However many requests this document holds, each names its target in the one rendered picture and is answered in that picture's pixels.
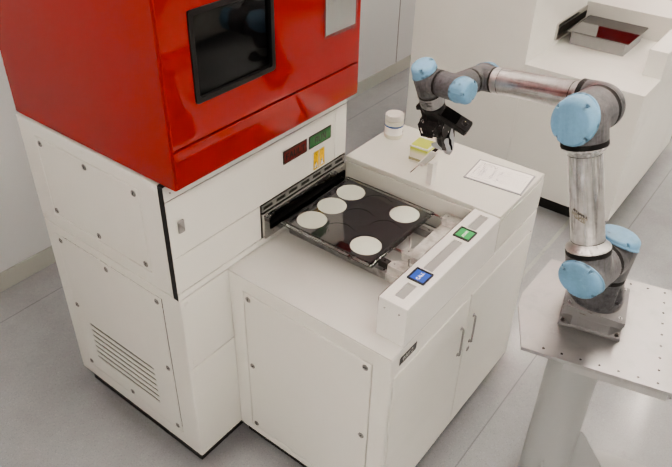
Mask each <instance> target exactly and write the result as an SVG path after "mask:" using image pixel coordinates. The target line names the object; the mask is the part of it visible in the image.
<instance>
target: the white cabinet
mask: <svg viewBox="0 0 672 467"><path fill-rule="evenodd" d="M536 213H537V209H536V210H535V211H534V212H533V213H532V214H531V215H530V216H529V217H528V218H527V219H526V220H525V221H524V222H523V223H522V224H521V225H520V226H519V227H518V228H517V229H516V230H515V231H514V232H513V233H512V234H511V236H510V237H509V238H508V239H507V240H506V241H505V242H504V243H503V244H502V245H501V246H500V247H499V248H498V249H497V250H496V251H495V252H494V255H493V256H492V257H491V258H490V259H489V260H488V261H487V262H486V263H485V264H484V265H483V266H482V267H481V269H480V270H479V271H478V272H477V273H476V274H475V275H474V276H473V277H472V278H471V279H470V280H469V281H468V282H467V283H466V284H465V285H464V286H463V287H462V288H461V289H460V290H459V291H458V293H457V294H456V295H455V296H454V297H453V298H452V299H451V300H450V301H449V302H448V303H447V304H446V305H445V306H444V307H443V308H442V309H441V310H440V311H439V312H438V313H437V314H436V315H435V316H434V318H433V319H432V320H431V321H430V322H429V323H428V324H427V325H426V326H425V327H424V328H423V329H422V330H421V331H420V332H419V333H418V334H417V335H416V336H415V337H414V338H413V339H412V340H411V342H410V343H409V344H408V345H407V346H406V347H405V348H404V349H403V350H402V351H401V352H400V353H399V354H398V355H397V356H396V357H395V358H394V359H393V360H392V361H390V360H388V359H386V358H384V357H382V356H381V355H379V354H377V353H375V352H374V351H372V350H370V349H368V348H366V347H365V346H363V345H361V344H359V343H357V342H356V341H354V340H352V339H350V338H349V337H347V336H345V335H343V334H341V333H340V332H338V331H336V330H334V329H332V328H331V327H329V326H327V325H325V324H323V323H322V322H320V321H318V320H316V319H315V318H313V317H311V316H309V315H307V314H306V313H304V312H302V311H300V310H298V309H297V308H295V307H293V306H291V305H290V304H288V303H286V302H284V301H282V300H281V299H279V298H277V297H275V296H273V295H272V294H270V293H268V292H266V291H265V290H263V289H261V288H259V287H257V286H256V285H254V284H252V283H250V282H248V281H247V280H245V279H243V278H241V277H239V276H238V275H236V274H234V273H232V272H231V271H229V282H230V293H231V304H232V315H233V326H234V338H235V349H236V360H237V371H238V383H239V394H240V405H241V416H242V421H243V422H244V423H246V424H247V425H249V429H251V430H252V431H254V432H255V433H256V434H258V435H259V436H261V437H262V438H264V439H265V440H266V441H268V442H269V443H271V444H272V445H273V446H275V447H276V448H278V449H279V450H281V451H282V452H283V453H285V454H286V455H288V456H289V457H291V458H292V459H293V460H295V461H296V462H298V463H299V464H300V465H302V466H303V467H415V466H416V465H417V464H418V462H419V461H420V460H421V458H422V457H423V456H424V455H425V453H426V452H427V451H428V450H429V448H430V447H431V446H432V444H433V443H434V442H435V441H436V439H437V438H438V437H439V435H440V434H441V433H442V432H443V430H444V429H445V428H446V427H447V425H448V424H449V423H450V421H451V420H452V419H453V418H454V416H455V415H456V414H457V412H458V411H459V410H460V409H461V407H462V406H463V405H464V404H465V402H466V401H467V400H468V398H469V397H470V396H471V395H472V393H473V392H474V391H475V390H476V388H477V387H478V386H479V384H480V383H481V382H482V381H483V379H484V378H485V377H486V375H487V374H488V373H489V372H490V370H491V369H492V368H493V367H494V365H495V364H496V363H497V361H498V360H499V359H500V358H501V356H502V355H503V354H504V352H505V350H506V346H507V341H508V337H509V332H510V328H511V324H512V319H513V315H514V310H515V306H516V302H517V297H518V293H519V288H520V284H521V279H522V275H523V271H524V266H525V262H526V257H527V253H528V248H529V244H530V240H531V235H532V231H533V226H534V222H535V217H536Z"/></svg>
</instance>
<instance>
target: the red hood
mask: <svg viewBox="0 0 672 467"><path fill-rule="evenodd" d="M360 13H361V0H0V52H1V56H2V60H3V64H4V67H5V71H6V75H7V78H8V82H9V86H10V89H11V93H12V97H13V101H14V104H15V108H16V111H17V112H19V113H21V114H23V115H25V116H27V117H29V118H31V119H33V120H35V121H37V122H39V123H41V124H43V125H45V126H47V127H49V128H51V129H52V130H54V131H56V132H58V133H60V134H62V135H64V136H66V137H68V138H70V139H72V140H74V141H76V142H78V143H80V144H82V145H84V146H86V147H88V148H90V149H92V150H94V151H96V152H98V153H100V154H102V155H104V156H106V157H108V158H110V159H112V160H114V161H116V162H118V163H120V164H122V165H123V166H125V167H127V168H129V169H131V170H133V171H135V172H137V173H139V174H141V175H143V176H145V177H147V178H149V179H151V180H153V181H155V182H157V183H159V184H161V185H163V186H165V187H167V188H169V189H171V190H173V191H175V192H177V191H178V190H180V189H182V188H184V187H186V186H188V185H189V184H191V183H193V182H195V181H197V180H199V179H200V178H202V177H204V176H206V175H208V174H210V173H211V172H213V171H215V170H217V169H219V168H221V167H222V166H224V165H226V164H228V163H230V162H232V161H233V160H235V159H237V158H239V157H241V156H242V155H244V154H246V153H248V152H250V151H252V150H253V149H255V148H257V147H259V146H261V145H263V144H264V143H266V142H268V141H270V140H272V139H274V138H275V137H277V136H279V135H281V134H283V133H285V132H286V131H288V130H290V129H292V128H294V127H296V126H297V125H299V124H301V123H303V122H305V121H307V120H308V119H310V118H312V117H314V116H316V115H318V114H319V113H321V112H323V111H325V110H327V109H329V108H330V107H332V106H334V105H336V104H338V103H339V102H341V101H343V100H345V99H347V98H349V97H350V96H352V95H354V94H356V93H357V87H358V62H359V38H360Z"/></svg>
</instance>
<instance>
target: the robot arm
mask: <svg viewBox="0 0 672 467"><path fill-rule="evenodd" d="M437 67H438V66H437V64H436V62H435V60H434V59H433V58H430V57H423V58H420V59H418V60H416V61H415V62H414V63H413V64H412V66H411V73H412V80H413V81H414V85H415V88H416V92H417V95H418V99H419V103H418V104H417V105H416V109H417V110H420V111H421V114H422V117H421V118H420V121H419V123H418V128H419V131H420V135H421V136H423V137H427V138H433V137H436V138H435V140H436V142H433V143H431V145H432V147H434V148H436V149H439V150H442V151H443V152H444V153H445V154H448V155H450V154H451V152H452V151H453V146H454V137H455V131H457V132H458V133H460V134H461V135H463V136H464V135H466V134H467V133H468V131H469V130H470V128H471V126H472V124H473V123H472V121H470V120H469V119H467V118H465V117H464V116H462V115H461V114H459V113H458V112H456V111H454V110H453V109H451V108H450V107H448V106H447V105H446V104H445V99H447V100H450V101H452V102H454V103H460V104H463V105H467V104H469V103H471V102H472V100H474V98H475V96H476V94H477V93H478V92H480V91H484V92H489V93H493V94H498V95H503V96H508V97H513V98H518V99H522V100H527V101H532V102H537V103H542V104H547V105H551V106H556V107H555V108H554V110H553V112H552V115H551V120H550V125H551V130H552V133H553V135H554V136H556V138H557V140H558V141H559V142H560V148H561V150H563V151H564V152H565V153H566V154H567V167H568V189H569V213H570V236H571V239H570V240H569V241H568V242H567V243H566V244H565V262H563V263H562V264H561V266H560V268H559V271H558V277H559V280H560V282H561V284H562V286H563V287H564V288H565V289H567V291H568V292H569V293H570V295H571V297H572V298H573V299H574V301H575V302H576V303H578V304H579V305H580V306H582V307H583V308H585V309H587V310H590V311H592V312H596V313H601V314H611V313H615V312H617V311H619V310H620V309H621V307H622V305H623V302H624V298H625V281H626V279H627V277H628V274H629V272H630V270H631V268H632V265H633V263H634V261H635V258H636V256H637V254H638V253H639V249H640V246H641V241H640V239H639V238H638V236H637V235H636V234H635V233H633V232H632V231H630V230H628V229H626V228H624V227H621V226H618V225H613V224H605V193H604V151H605V150H606V149H607V148H608V147H609V146H610V128H611V127H613V126H614V125H616V124H617V123H618V122H619V121H620V120H621V118H622V117H623V115H624V112H625V109H626V101H625V97H624V95H623V93H622V92H621V90H620V89H619V88H618V87H617V86H615V85H613V84H611V83H608V82H604V81H599V80H593V79H587V78H582V79H581V80H579V81H575V80H569V79H563V78H558V77H552V76H546V75H540V74H535V73H529V72H523V71H518V70H512V69H506V68H500V67H499V66H498V65H496V64H495V63H494V62H482V63H479V64H477V65H476V66H473V67H470V68H467V69H465V70H462V71H459V72H457V73H452V72H448V71H445V70H442V69H438V68H437ZM422 119H424V120H422ZM420 128H421V129H422V132H423V133H421V129H420Z"/></svg>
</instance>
